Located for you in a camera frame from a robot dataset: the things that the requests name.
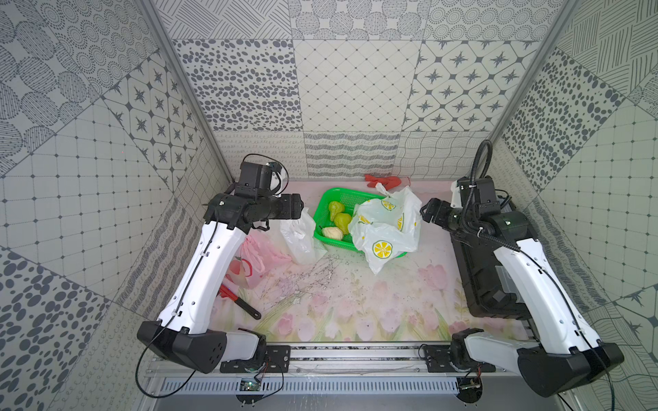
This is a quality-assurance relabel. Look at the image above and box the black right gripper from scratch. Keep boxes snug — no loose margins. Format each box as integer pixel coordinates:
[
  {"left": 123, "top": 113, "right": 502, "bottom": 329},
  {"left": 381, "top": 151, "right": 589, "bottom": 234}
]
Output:
[{"left": 422, "top": 198, "right": 478, "bottom": 238}]

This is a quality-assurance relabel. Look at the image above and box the plain white plastic bag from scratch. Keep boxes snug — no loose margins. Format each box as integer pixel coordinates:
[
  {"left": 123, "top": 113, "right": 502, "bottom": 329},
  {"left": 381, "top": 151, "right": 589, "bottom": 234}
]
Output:
[{"left": 280, "top": 207, "right": 327, "bottom": 265}]

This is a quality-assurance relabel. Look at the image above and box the pink peach-print plastic bag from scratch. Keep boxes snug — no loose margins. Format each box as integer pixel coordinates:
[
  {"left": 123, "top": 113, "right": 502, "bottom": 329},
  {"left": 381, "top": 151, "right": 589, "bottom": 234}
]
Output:
[{"left": 226, "top": 231, "right": 291, "bottom": 289}]

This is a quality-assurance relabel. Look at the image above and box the green pear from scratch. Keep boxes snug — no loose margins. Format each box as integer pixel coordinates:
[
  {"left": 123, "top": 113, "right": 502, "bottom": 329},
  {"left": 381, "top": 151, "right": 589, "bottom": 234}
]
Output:
[
  {"left": 327, "top": 201, "right": 345, "bottom": 222},
  {"left": 333, "top": 213, "right": 352, "bottom": 236}
]

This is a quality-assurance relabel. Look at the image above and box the white lemon-print plastic bag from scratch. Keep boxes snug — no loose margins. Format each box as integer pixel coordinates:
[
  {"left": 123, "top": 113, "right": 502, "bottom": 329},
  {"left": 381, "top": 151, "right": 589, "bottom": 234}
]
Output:
[{"left": 348, "top": 183, "right": 422, "bottom": 275}]

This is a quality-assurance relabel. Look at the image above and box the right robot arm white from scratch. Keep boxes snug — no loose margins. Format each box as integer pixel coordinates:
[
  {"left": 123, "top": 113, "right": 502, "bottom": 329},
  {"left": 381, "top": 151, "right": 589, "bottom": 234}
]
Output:
[{"left": 420, "top": 140, "right": 625, "bottom": 402}]

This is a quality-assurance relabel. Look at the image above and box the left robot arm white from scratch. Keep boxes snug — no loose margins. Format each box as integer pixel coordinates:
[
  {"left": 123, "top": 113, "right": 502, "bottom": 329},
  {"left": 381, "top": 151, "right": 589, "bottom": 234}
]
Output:
[{"left": 137, "top": 157, "right": 303, "bottom": 373}]

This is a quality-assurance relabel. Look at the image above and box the pale pear in tray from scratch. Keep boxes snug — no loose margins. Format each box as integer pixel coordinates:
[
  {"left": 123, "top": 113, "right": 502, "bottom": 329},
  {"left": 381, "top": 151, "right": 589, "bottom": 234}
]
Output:
[{"left": 322, "top": 227, "right": 344, "bottom": 241}]

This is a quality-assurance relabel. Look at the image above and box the green plastic basket tray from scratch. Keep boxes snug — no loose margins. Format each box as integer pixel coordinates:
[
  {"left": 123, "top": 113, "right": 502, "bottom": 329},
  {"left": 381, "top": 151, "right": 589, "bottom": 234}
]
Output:
[{"left": 314, "top": 185, "right": 421, "bottom": 264}]

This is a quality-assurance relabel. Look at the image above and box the floral pink table mat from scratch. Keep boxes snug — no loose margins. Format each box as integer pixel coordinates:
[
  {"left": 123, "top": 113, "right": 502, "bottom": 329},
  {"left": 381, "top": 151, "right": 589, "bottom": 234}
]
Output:
[{"left": 205, "top": 179, "right": 531, "bottom": 343}]

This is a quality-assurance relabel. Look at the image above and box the red black pipe wrench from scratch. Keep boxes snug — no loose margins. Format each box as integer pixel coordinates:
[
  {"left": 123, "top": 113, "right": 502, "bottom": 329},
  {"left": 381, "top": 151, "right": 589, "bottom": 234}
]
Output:
[{"left": 218, "top": 284, "right": 262, "bottom": 320}]

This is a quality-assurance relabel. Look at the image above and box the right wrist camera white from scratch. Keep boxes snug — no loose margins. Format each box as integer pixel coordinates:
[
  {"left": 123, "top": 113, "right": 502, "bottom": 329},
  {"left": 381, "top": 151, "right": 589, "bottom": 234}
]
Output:
[{"left": 451, "top": 181, "right": 463, "bottom": 210}]

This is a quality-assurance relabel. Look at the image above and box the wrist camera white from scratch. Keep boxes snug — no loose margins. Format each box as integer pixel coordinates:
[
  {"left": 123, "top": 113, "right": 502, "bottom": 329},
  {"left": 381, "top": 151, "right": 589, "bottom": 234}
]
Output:
[
  {"left": 451, "top": 181, "right": 463, "bottom": 210},
  {"left": 266, "top": 162, "right": 283, "bottom": 195}
]

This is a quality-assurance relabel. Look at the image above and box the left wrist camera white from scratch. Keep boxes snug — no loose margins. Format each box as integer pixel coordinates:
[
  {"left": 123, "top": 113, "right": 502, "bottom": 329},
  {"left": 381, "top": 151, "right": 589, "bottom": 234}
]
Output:
[{"left": 266, "top": 162, "right": 283, "bottom": 195}]

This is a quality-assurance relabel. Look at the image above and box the red object at wall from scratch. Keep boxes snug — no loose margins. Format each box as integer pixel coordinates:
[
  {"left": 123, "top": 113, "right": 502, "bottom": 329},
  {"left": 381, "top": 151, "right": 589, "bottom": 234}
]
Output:
[{"left": 364, "top": 174, "right": 402, "bottom": 191}]

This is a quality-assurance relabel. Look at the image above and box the black toolbox yellow handle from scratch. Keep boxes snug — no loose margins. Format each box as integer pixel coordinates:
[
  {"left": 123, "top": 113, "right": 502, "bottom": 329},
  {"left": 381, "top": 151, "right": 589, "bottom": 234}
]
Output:
[{"left": 451, "top": 232, "right": 531, "bottom": 320}]

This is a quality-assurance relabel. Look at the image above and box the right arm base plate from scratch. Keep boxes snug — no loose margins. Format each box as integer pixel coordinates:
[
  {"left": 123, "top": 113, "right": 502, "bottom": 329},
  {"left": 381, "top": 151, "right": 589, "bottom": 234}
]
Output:
[{"left": 417, "top": 344, "right": 496, "bottom": 373}]

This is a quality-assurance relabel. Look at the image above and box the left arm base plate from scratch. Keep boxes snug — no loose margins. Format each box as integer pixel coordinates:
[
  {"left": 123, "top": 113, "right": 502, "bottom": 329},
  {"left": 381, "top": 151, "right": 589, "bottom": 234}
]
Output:
[{"left": 219, "top": 344, "right": 291, "bottom": 373}]

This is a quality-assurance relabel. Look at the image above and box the aluminium mounting rail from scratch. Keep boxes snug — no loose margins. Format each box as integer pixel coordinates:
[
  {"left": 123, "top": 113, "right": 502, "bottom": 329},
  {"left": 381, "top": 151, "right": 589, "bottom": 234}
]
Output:
[{"left": 143, "top": 341, "right": 572, "bottom": 381}]

